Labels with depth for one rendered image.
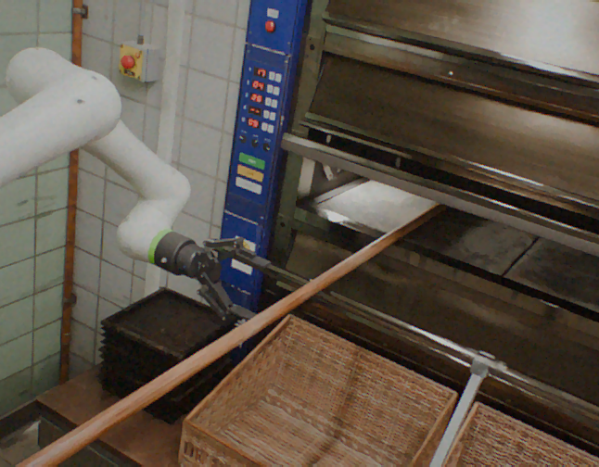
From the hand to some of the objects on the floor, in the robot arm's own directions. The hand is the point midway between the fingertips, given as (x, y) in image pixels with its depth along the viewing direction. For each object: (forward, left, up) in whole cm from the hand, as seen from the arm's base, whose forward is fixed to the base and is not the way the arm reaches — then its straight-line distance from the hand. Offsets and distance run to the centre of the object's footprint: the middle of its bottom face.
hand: (258, 291), depth 156 cm
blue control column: (-27, +148, -119) cm, 191 cm away
